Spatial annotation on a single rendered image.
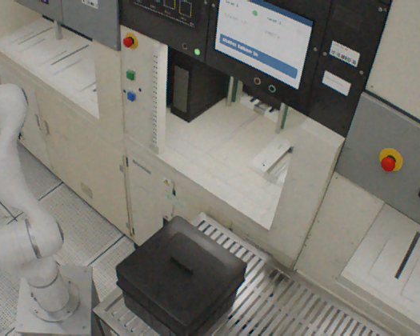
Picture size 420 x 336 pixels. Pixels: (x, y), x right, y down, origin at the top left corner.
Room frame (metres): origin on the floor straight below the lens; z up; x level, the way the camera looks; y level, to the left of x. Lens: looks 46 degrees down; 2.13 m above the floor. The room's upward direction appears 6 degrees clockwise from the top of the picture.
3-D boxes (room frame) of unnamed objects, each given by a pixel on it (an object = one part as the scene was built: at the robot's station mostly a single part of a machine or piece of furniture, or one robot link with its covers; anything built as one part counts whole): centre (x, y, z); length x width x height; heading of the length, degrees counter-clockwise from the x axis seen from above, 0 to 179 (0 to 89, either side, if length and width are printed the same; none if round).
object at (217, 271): (0.67, 0.05, 0.98); 0.29 x 0.29 x 0.13; 55
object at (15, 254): (0.60, 0.52, 1.07); 0.19 x 0.12 x 0.24; 121
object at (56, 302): (0.61, 0.49, 0.85); 0.19 x 0.19 x 0.18
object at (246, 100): (1.69, -0.25, 0.89); 0.22 x 0.21 x 0.04; 146
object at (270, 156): (1.27, -0.30, 0.89); 0.22 x 0.21 x 0.04; 146
